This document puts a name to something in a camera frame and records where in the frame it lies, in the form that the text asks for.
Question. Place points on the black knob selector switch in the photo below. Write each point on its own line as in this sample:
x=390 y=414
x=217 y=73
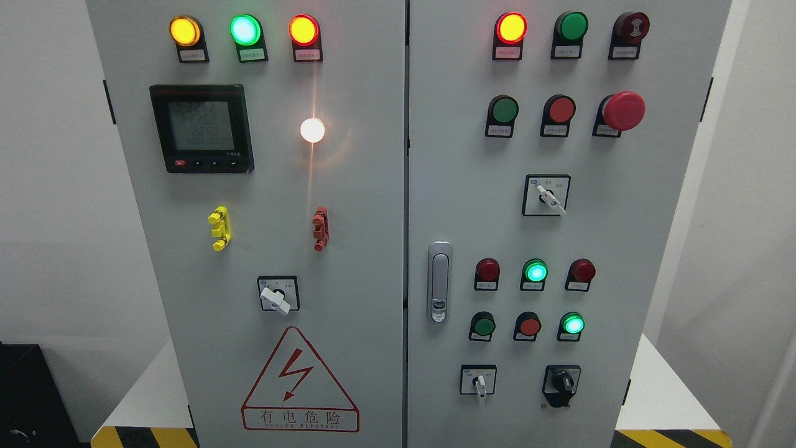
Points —
x=560 y=384

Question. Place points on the red terminal connector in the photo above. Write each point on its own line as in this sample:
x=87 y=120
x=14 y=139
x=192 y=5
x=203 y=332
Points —
x=321 y=233

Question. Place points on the dark red lamp left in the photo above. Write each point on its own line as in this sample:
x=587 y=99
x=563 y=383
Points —
x=486 y=275

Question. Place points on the white lit indicator lamp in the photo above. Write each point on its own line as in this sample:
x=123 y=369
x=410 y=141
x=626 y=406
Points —
x=313 y=130

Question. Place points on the green push button lower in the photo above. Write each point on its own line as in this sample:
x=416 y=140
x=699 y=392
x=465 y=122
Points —
x=482 y=327

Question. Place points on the green push button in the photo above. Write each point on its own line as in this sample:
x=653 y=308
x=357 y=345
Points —
x=501 y=115
x=482 y=327

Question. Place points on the green lit lamp middle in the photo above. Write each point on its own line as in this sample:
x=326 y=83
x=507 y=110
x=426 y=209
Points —
x=533 y=275

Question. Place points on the green push button upper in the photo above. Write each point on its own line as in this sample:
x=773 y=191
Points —
x=501 y=115

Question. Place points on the grey left cabinet door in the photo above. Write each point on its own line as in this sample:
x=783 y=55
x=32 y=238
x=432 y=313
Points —
x=351 y=291

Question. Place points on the grey cabinet door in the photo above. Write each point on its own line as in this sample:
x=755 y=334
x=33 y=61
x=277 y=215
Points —
x=468 y=189
x=351 y=291

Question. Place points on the red push button lower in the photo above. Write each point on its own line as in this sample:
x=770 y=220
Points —
x=527 y=327

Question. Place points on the red push button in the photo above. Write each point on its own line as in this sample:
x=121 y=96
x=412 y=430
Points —
x=527 y=327
x=557 y=116

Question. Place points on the grey right cabinet door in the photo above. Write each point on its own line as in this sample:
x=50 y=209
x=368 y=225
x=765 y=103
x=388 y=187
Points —
x=468 y=189

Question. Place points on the yellow terminal connector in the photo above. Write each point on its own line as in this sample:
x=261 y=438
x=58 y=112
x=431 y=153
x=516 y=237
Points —
x=220 y=228

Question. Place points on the red lamp right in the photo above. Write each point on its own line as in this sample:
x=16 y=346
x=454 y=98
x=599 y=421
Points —
x=580 y=275

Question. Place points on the red electric hazard sticker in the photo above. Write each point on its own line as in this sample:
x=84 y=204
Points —
x=296 y=391

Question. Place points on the red push button upper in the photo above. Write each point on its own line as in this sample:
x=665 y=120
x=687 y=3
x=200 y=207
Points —
x=557 y=116

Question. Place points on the green illuminated button lower right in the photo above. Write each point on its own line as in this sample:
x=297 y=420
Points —
x=570 y=327

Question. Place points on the red-orange lamp left door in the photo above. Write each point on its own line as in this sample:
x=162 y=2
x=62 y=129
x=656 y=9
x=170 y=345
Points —
x=306 y=40

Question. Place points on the black digital power meter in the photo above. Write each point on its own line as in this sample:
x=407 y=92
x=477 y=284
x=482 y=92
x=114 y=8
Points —
x=203 y=128

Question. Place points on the red lit lamp right door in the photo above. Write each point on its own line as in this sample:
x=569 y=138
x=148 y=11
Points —
x=509 y=34

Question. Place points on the green lit indicator lamp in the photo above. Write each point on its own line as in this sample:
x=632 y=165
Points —
x=246 y=32

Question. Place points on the red emergency stop button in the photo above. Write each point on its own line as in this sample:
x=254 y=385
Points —
x=617 y=113

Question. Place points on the green unlit lamp top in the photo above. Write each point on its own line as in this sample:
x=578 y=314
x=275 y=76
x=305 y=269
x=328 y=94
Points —
x=568 y=33

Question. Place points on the yellow indicator lamp top left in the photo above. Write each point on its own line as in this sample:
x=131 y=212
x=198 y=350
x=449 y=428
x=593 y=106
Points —
x=189 y=38

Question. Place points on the dark red buzzer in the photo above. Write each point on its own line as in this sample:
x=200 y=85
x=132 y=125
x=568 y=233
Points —
x=629 y=30

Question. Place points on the white platform base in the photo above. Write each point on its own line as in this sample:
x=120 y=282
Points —
x=659 y=410

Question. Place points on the black box lower left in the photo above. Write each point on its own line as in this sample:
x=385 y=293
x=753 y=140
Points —
x=32 y=410

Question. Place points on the silver door handle lock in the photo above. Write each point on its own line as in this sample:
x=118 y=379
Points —
x=438 y=280

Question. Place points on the white handle selector switch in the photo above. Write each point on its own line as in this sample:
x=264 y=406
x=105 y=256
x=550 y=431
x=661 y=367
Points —
x=279 y=293

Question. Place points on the white lever selector switch upper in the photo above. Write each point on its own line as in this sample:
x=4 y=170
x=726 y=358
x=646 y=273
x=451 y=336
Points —
x=546 y=195

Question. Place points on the white lever selector switch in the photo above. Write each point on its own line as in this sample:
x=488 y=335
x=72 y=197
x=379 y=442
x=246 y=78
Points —
x=478 y=380
x=546 y=195

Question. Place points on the white lever selector switch lower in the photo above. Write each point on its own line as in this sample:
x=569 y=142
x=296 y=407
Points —
x=478 y=380

